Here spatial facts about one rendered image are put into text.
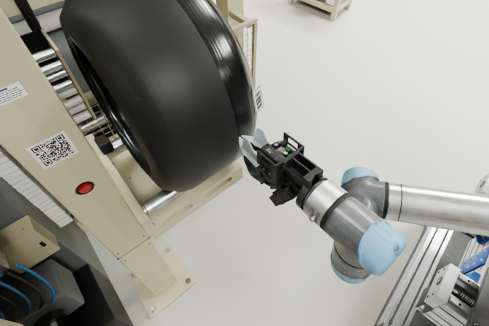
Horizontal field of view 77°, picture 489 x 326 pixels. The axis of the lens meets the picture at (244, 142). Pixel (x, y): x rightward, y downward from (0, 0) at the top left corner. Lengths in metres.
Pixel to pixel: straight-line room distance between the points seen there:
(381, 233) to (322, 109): 2.06
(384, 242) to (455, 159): 2.10
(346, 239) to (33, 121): 0.60
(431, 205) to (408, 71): 2.53
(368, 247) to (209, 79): 0.41
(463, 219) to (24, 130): 0.82
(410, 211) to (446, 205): 0.06
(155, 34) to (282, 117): 1.85
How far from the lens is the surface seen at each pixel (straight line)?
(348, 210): 0.51
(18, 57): 0.63
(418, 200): 0.66
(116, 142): 1.13
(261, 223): 1.89
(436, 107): 2.89
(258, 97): 0.73
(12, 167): 0.78
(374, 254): 0.50
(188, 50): 0.63
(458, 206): 0.67
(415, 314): 1.72
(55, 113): 0.71
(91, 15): 0.68
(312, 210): 0.53
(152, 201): 0.96
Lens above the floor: 1.74
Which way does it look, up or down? 52 degrees down
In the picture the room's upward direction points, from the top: straight up
